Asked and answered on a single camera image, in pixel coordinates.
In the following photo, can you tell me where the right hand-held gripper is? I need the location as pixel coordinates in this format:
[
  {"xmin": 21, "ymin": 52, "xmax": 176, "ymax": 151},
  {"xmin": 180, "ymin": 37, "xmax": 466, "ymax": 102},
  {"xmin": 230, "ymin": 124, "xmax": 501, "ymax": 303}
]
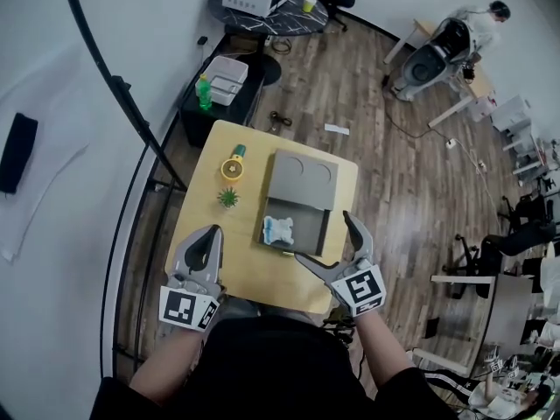
[{"xmin": 294, "ymin": 210, "xmax": 388, "ymax": 319}]

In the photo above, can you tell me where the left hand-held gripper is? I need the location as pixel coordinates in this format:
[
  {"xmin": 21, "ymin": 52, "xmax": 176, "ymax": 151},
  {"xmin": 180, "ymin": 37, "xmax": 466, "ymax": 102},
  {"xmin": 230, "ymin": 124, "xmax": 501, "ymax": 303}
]
[{"xmin": 157, "ymin": 224, "xmax": 227, "ymax": 333}]

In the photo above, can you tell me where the blue and white item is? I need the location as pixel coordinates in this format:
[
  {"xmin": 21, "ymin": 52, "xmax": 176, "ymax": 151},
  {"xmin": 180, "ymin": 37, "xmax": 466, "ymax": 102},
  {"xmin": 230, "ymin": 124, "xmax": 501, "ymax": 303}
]
[{"xmin": 262, "ymin": 216, "xmax": 295, "ymax": 246}]

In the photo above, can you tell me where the grey cardboard box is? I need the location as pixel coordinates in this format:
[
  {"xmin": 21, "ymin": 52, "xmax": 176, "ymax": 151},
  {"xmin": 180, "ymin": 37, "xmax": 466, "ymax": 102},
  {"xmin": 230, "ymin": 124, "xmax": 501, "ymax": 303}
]
[{"xmin": 253, "ymin": 147, "xmax": 342, "ymax": 258}]

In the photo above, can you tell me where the person's left forearm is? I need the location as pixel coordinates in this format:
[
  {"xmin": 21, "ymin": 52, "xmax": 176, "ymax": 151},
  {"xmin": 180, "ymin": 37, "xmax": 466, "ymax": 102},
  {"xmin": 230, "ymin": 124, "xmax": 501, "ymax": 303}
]
[{"xmin": 129, "ymin": 328, "xmax": 212, "ymax": 398}]

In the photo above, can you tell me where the person's right forearm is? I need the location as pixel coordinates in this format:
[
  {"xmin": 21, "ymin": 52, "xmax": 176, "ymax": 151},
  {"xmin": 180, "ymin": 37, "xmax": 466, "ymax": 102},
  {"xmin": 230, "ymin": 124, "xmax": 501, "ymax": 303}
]
[{"xmin": 356, "ymin": 309, "xmax": 417, "ymax": 389}]

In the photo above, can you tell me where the small green potted plant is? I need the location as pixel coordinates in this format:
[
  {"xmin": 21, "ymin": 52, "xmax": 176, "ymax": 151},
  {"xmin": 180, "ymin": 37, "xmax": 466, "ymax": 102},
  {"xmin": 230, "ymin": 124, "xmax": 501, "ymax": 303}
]
[{"xmin": 216, "ymin": 185, "xmax": 242, "ymax": 210}]

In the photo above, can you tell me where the yellow and green toy cup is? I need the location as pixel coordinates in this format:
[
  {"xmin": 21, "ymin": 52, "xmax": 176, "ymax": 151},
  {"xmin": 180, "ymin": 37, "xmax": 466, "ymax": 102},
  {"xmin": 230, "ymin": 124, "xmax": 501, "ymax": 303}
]
[{"xmin": 220, "ymin": 143, "xmax": 249, "ymax": 186}]

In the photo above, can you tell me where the person's black shirt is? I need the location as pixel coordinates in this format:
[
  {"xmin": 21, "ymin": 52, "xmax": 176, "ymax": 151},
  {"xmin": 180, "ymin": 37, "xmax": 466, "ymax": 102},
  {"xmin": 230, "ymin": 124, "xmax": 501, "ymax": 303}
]
[{"xmin": 89, "ymin": 314, "xmax": 461, "ymax": 420}]

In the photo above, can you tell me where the black low cabinet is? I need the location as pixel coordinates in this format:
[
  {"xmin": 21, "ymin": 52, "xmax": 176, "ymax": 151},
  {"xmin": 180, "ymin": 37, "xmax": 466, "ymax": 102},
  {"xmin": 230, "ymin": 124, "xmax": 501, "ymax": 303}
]
[{"xmin": 179, "ymin": 36, "xmax": 267, "ymax": 149}]

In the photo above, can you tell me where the green plastic bottle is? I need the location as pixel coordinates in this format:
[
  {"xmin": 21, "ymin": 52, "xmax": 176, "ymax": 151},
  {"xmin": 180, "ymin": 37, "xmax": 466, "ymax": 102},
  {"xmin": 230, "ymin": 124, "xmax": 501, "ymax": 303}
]
[{"xmin": 194, "ymin": 73, "xmax": 214, "ymax": 110}]

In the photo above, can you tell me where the white table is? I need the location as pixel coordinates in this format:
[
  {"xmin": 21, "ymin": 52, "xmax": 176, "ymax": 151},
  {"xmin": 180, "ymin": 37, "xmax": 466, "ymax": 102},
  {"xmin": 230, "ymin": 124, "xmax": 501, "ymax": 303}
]
[{"xmin": 410, "ymin": 272, "xmax": 542, "ymax": 378}]

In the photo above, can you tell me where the white storage bin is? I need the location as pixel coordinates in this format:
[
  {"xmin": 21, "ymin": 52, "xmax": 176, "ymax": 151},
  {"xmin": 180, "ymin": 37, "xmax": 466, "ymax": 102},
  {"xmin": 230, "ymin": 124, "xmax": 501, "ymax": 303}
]
[{"xmin": 205, "ymin": 55, "xmax": 250, "ymax": 107}]

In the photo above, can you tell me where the black flat pad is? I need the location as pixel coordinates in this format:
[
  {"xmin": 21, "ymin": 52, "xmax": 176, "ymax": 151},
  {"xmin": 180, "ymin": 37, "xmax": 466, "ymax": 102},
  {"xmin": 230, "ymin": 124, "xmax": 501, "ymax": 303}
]
[{"xmin": 0, "ymin": 112, "xmax": 39, "ymax": 196}]

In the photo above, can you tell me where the white shelf unit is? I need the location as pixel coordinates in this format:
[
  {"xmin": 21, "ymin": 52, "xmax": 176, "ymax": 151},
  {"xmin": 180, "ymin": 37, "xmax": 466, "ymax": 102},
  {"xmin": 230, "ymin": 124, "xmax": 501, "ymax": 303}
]
[{"xmin": 488, "ymin": 93, "xmax": 560, "ymax": 187}]

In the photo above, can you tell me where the light wooden desk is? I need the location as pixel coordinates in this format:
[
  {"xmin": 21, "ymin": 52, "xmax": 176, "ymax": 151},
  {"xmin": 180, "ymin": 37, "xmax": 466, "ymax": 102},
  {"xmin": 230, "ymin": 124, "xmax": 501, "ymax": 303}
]
[{"xmin": 382, "ymin": 18, "xmax": 496, "ymax": 130}]

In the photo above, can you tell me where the round black marble table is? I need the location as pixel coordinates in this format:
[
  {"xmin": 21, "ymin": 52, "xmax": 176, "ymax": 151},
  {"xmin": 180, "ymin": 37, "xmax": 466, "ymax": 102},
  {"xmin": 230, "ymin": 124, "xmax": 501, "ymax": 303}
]
[{"xmin": 207, "ymin": 0, "xmax": 330, "ymax": 38}]

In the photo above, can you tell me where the coiled black cable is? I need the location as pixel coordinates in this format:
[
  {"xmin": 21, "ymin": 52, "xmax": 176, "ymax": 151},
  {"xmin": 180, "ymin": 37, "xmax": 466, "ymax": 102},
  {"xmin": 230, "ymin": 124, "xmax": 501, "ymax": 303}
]
[{"xmin": 268, "ymin": 109, "xmax": 294, "ymax": 130}]

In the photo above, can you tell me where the black curved metal frame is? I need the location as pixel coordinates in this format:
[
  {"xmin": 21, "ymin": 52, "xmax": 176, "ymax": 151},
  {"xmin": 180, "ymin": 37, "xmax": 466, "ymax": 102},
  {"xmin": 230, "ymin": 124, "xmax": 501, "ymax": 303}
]
[{"xmin": 58, "ymin": 0, "xmax": 190, "ymax": 380}]

